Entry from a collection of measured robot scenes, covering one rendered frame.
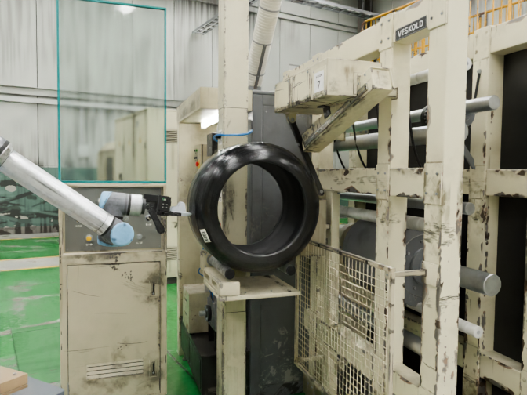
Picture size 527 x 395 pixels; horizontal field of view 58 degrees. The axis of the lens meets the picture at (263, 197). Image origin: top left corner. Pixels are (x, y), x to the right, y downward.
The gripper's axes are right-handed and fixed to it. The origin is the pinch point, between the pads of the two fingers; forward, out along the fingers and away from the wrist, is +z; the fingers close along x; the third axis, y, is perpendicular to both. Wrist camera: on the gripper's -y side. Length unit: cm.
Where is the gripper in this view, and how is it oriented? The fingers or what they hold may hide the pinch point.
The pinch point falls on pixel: (188, 215)
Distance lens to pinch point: 207.7
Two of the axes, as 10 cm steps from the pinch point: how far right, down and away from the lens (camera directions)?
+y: 1.2, -9.9, -0.2
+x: -3.1, -0.5, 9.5
